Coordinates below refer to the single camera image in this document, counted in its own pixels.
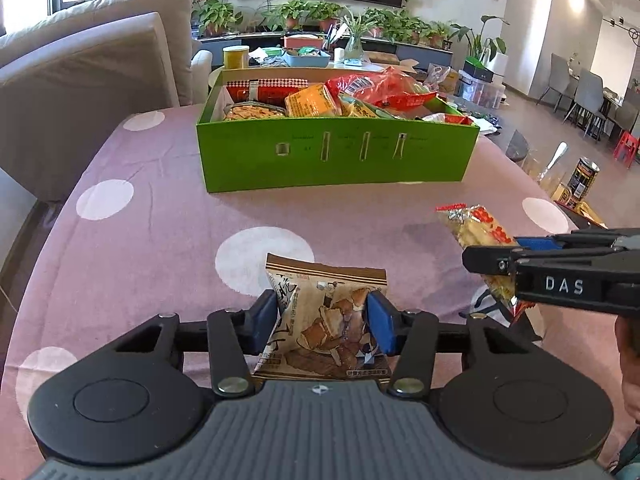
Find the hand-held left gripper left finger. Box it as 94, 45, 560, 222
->
107, 291, 279, 396

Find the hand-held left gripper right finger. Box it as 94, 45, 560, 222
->
364, 291, 543, 395

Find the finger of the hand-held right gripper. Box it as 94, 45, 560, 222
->
515, 228, 640, 252
462, 245, 519, 276

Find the yellow cracker packet red label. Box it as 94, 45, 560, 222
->
434, 203, 538, 321

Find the brown snack packet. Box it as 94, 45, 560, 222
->
251, 253, 397, 382

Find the red cookie packet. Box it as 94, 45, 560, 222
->
421, 112, 475, 126

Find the green cardboard box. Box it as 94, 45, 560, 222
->
196, 66, 481, 194

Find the yellow snack packet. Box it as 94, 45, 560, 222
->
339, 92, 401, 120

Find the large red snack bag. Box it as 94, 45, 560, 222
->
325, 66, 438, 112

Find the green cracker packet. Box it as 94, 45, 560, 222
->
223, 102, 287, 121

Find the orange snack packet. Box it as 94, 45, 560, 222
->
284, 83, 344, 119

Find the red checkered snack packet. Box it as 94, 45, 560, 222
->
226, 78, 310, 107

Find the person's right hand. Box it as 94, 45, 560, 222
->
615, 317, 640, 413

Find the glass mug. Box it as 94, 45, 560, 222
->
524, 154, 571, 197

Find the dark drink can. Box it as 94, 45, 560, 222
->
562, 156, 601, 206

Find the metal spoon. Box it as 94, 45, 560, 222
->
547, 141, 569, 171

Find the dark round table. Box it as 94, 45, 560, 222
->
469, 109, 532, 162

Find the red plastic stool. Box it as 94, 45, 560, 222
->
612, 131, 640, 169

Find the pink dotted tablecloth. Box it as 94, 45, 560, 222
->
0, 107, 621, 480

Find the grey dining chair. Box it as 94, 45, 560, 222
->
539, 53, 582, 109
606, 86, 640, 137
564, 69, 609, 137

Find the clear storage box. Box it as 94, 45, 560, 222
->
457, 72, 504, 109

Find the white air purifier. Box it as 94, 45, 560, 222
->
487, 52, 509, 86

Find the green and black box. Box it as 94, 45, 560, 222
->
462, 58, 494, 81

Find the open cardboard box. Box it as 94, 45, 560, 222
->
372, 52, 422, 74

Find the large leafy potted plant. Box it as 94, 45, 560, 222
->
449, 14, 511, 64

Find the glass vase with plant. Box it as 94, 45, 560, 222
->
339, 11, 372, 61

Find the yellow can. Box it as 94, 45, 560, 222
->
222, 45, 250, 70

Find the blue-grey basket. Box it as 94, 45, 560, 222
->
282, 49, 332, 68

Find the dark television console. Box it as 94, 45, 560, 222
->
192, 34, 454, 67

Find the orange box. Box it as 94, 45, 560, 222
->
283, 34, 326, 51

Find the beige sofa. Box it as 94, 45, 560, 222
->
0, 0, 214, 207

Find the row of potted plants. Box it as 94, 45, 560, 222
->
192, 0, 454, 52

